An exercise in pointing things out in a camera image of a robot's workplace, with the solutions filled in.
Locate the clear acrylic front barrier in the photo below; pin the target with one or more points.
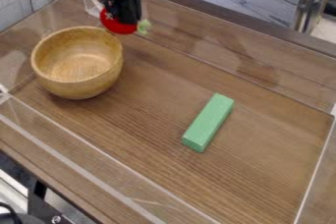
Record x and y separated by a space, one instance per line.
113 193

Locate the green rectangular block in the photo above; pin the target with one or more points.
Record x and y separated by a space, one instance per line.
198 136

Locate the metal chair frame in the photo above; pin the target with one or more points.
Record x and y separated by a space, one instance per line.
309 14

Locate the red plush tomato toy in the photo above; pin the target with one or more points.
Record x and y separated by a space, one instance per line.
115 26

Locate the light wooden bowl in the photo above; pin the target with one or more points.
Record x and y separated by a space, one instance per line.
78 62

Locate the black table leg bracket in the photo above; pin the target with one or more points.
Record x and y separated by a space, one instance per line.
41 209

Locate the clear acrylic corner bracket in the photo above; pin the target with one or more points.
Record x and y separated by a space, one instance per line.
94 7

